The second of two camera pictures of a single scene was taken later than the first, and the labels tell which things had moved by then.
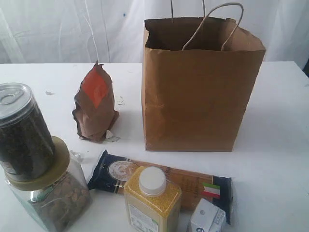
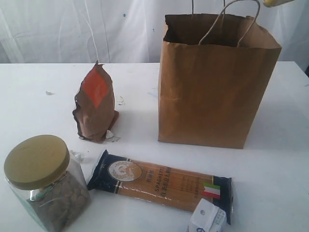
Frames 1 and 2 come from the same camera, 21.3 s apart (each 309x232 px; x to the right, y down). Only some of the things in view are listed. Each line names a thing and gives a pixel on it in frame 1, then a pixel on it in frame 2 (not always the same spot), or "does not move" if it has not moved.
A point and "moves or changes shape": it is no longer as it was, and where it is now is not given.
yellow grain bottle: [151, 203] → [271, 3]
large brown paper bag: [199, 77] moves or changes shape
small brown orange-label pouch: [94, 112] does not move
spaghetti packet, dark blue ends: [110, 172] does not move
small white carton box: [206, 217] does not move
